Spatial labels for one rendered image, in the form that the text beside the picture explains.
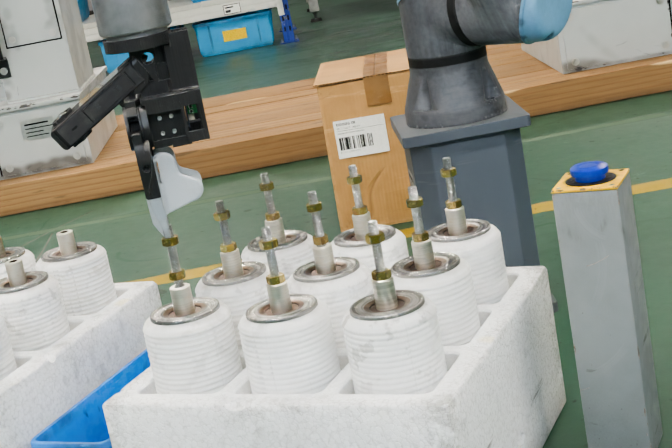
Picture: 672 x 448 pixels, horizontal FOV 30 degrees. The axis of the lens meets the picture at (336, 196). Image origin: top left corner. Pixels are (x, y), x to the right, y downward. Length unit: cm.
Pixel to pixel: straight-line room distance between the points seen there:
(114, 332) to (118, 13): 54
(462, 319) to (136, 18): 46
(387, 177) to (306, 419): 126
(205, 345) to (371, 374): 19
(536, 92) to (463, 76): 146
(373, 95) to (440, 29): 65
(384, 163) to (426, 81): 65
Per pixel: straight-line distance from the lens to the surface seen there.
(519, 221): 185
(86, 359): 162
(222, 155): 322
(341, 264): 141
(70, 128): 129
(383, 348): 122
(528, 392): 143
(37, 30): 336
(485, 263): 143
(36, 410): 154
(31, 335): 161
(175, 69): 129
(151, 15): 127
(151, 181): 129
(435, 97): 181
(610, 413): 141
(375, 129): 243
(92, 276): 169
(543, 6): 171
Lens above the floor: 66
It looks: 14 degrees down
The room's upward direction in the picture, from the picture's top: 11 degrees counter-clockwise
